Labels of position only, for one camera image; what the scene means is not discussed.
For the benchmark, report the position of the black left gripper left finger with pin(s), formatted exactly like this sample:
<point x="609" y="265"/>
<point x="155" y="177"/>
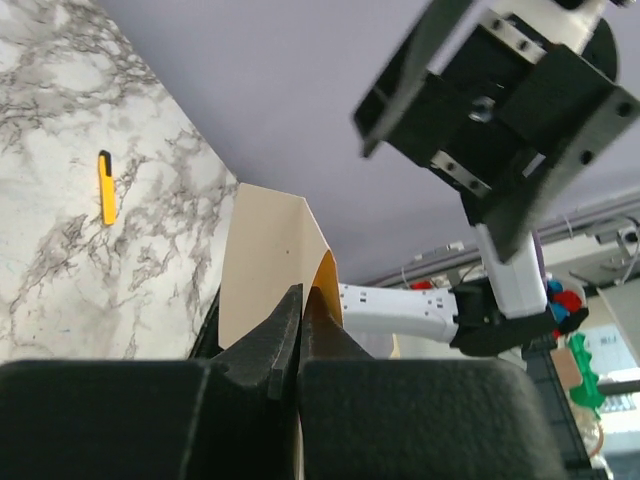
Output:
<point x="228" y="417"/>

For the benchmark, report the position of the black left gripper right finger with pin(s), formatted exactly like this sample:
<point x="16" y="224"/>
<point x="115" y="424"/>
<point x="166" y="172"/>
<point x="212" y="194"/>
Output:
<point x="363" y="418"/>

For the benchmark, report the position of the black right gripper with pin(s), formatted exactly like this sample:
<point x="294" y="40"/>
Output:
<point x="505" y="101"/>

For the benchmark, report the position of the cream paper letter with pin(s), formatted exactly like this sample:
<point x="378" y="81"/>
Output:
<point x="275" y="244"/>

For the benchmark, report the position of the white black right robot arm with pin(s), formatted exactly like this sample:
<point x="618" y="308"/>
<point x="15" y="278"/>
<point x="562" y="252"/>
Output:
<point x="512" y="306"/>

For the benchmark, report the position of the yellow black utility knife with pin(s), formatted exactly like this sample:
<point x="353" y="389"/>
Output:
<point x="107" y="188"/>

